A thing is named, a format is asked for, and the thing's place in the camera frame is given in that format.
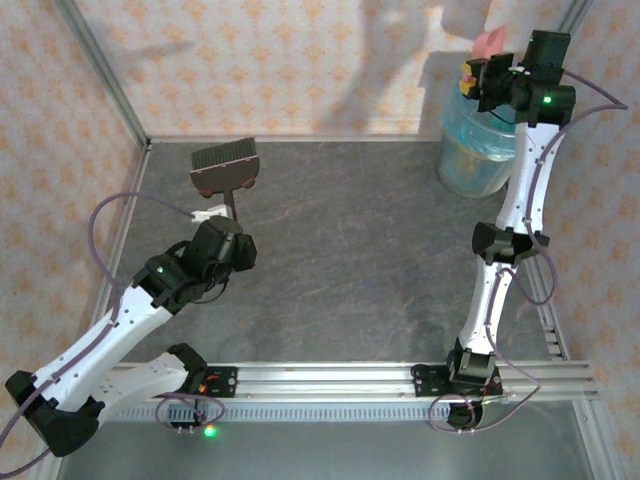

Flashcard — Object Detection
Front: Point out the pink plastic dustpan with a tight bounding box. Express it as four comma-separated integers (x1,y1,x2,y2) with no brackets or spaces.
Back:
462,25,508,84

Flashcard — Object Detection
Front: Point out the brown hand brush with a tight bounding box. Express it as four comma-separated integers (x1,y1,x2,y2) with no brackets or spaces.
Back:
190,138,262,221

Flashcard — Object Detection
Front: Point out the bin with blue bag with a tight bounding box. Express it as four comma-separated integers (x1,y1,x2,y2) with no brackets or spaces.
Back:
435,79,519,199

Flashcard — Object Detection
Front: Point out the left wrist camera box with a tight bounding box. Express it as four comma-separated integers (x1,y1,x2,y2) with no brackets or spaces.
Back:
191,203,230,224

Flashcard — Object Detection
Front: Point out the aluminium frame post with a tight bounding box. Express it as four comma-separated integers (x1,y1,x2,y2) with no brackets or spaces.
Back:
559,0,596,34
52,0,151,151

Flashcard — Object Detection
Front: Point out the aluminium table edge rail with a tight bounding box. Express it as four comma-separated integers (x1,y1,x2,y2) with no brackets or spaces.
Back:
144,133,444,146
527,259,572,362
94,147,151,321

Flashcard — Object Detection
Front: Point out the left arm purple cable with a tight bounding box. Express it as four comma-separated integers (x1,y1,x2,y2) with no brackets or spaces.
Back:
0,193,229,474

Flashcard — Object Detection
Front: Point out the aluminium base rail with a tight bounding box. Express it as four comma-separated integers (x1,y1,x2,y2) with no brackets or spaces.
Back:
107,362,600,401

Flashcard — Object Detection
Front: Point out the grey slotted cable duct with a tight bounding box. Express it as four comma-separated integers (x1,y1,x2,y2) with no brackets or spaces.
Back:
112,403,591,424

